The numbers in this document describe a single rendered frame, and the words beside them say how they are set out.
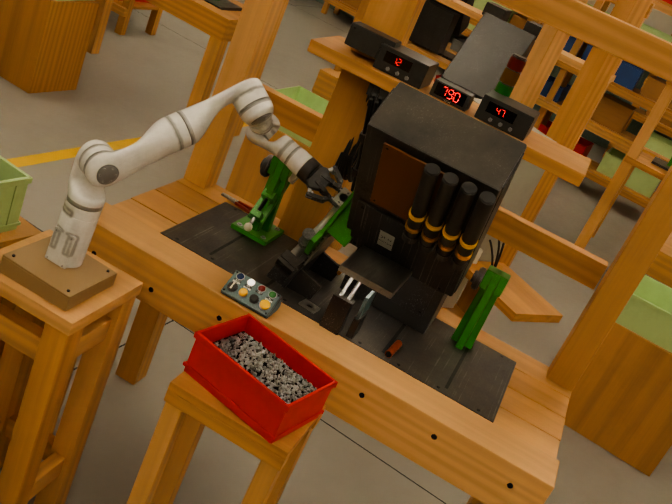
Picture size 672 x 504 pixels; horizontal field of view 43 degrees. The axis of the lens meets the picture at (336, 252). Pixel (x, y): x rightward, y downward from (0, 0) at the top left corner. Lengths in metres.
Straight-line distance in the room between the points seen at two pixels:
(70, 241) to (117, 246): 0.29
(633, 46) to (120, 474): 2.10
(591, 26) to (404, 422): 1.22
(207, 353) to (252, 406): 0.18
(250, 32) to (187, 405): 1.27
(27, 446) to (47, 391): 0.19
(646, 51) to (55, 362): 1.78
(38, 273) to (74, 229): 0.14
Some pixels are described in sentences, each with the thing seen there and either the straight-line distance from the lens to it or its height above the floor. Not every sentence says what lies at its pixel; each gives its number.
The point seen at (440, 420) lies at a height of 0.90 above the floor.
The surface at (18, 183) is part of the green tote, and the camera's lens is 2.49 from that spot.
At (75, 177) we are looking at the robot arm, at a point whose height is 1.12.
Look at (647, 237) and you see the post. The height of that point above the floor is 1.43.
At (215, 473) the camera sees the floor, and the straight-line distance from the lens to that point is 3.18.
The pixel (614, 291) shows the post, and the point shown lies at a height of 1.24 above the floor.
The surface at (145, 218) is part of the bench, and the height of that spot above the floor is 0.88.
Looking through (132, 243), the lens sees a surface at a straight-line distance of 2.45.
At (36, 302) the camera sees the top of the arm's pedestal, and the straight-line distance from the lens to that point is 2.18.
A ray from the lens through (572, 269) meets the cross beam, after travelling 2.77.
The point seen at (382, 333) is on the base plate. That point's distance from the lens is 2.51.
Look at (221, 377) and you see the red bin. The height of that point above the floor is 0.86.
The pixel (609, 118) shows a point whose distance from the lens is 9.25.
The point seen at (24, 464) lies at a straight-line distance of 2.44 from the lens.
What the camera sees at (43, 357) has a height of 0.71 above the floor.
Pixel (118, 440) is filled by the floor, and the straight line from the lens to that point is 3.17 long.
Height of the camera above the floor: 2.04
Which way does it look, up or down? 23 degrees down
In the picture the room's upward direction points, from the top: 24 degrees clockwise
